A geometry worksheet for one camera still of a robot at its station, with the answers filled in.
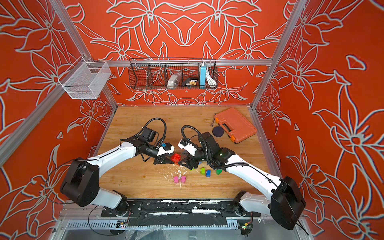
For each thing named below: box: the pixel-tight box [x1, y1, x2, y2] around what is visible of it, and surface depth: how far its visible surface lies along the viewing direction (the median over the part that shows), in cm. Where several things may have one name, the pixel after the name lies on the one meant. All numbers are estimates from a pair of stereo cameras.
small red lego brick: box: [171, 153, 181, 164], surface depth 74 cm
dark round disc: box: [212, 126, 224, 137], surface depth 106 cm
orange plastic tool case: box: [215, 107, 258, 144], surface depth 103 cm
